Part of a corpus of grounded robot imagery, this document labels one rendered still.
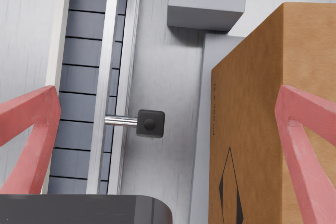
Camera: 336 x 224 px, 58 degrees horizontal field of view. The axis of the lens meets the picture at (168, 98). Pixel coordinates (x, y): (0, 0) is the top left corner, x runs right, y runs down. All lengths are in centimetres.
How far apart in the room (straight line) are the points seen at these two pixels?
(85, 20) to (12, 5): 14
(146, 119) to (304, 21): 19
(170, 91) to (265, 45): 27
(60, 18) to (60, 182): 22
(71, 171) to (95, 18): 21
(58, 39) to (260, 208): 31
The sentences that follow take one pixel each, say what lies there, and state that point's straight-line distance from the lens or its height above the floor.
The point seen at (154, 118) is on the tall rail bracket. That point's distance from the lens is 33.
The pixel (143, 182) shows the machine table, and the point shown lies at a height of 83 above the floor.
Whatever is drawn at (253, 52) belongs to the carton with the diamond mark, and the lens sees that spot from 25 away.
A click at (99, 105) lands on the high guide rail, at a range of 34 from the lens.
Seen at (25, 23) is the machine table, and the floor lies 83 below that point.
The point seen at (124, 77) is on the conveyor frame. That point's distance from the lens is 43.
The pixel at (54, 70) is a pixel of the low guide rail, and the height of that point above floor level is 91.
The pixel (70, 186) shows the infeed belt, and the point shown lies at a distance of 45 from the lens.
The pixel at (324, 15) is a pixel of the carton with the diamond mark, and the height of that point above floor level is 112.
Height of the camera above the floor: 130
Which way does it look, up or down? 86 degrees down
